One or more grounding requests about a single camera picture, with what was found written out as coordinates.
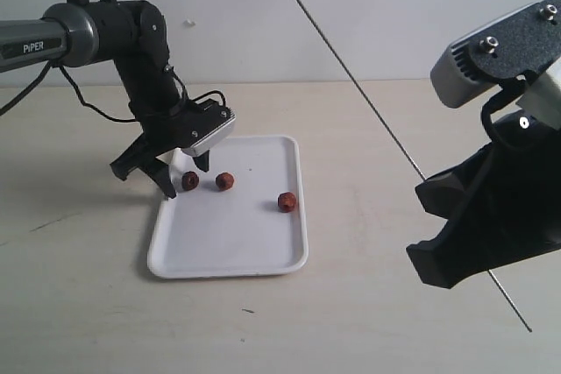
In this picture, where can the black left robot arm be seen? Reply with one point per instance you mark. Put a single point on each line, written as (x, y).
(132, 35)

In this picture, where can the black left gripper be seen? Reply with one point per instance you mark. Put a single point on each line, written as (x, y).
(162, 132)

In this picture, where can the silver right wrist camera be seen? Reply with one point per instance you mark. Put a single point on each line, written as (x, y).
(524, 42)

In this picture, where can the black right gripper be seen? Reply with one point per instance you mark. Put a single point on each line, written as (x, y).
(500, 207)

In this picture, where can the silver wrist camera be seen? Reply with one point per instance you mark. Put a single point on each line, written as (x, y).
(207, 126)
(524, 42)

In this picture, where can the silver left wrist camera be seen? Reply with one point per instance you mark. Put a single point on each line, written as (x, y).
(207, 126)

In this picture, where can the white rectangular plastic tray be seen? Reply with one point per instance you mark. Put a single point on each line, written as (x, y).
(207, 233)

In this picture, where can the thin metal skewer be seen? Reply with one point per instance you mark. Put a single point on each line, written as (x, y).
(399, 144)

